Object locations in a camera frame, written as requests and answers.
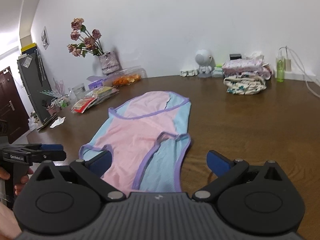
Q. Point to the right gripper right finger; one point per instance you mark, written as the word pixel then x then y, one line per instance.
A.
pixel 256 200

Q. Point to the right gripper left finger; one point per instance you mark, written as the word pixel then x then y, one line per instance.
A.
pixel 59 200

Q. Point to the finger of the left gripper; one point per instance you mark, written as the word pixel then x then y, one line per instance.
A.
pixel 46 147
pixel 39 157

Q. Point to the pink blue purple garment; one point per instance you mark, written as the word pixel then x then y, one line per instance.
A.
pixel 148 138

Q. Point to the folded floral clothes stack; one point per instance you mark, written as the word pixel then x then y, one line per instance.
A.
pixel 246 76

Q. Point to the brown door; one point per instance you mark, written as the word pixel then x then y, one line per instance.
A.
pixel 12 108

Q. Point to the desk clutter cups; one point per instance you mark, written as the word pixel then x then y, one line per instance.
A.
pixel 61 98

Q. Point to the dark cabinet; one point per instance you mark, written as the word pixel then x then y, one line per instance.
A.
pixel 35 80

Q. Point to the snack packets pile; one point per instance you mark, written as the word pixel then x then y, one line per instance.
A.
pixel 93 98

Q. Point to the purple plastic box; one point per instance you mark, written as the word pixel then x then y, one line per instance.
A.
pixel 95 81

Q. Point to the clear box orange snacks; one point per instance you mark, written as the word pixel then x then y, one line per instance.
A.
pixel 127 76

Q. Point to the purple knitted vase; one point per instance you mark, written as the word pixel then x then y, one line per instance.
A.
pixel 109 63

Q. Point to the pink artificial flower bouquet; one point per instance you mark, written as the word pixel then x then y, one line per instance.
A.
pixel 85 42

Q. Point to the green tissue packs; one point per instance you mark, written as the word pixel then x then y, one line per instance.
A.
pixel 217 71

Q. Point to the green spray bottle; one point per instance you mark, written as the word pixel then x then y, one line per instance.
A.
pixel 280 67

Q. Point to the white power strip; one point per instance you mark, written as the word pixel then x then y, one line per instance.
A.
pixel 189 73

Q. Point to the white astronaut robot figure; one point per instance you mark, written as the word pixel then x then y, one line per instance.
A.
pixel 204 59

